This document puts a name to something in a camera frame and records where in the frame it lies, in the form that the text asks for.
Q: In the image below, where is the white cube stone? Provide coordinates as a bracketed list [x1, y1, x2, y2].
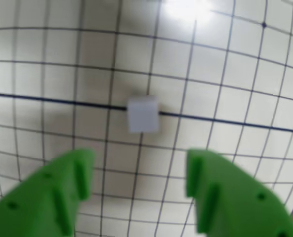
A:
[126, 95, 161, 134]

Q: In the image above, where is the white grid go board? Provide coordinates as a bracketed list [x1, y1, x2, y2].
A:
[0, 0, 293, 237]

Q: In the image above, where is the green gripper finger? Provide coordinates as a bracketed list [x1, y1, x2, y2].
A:
[185, 147, 293, 237]
[0, 148, 96, 237]

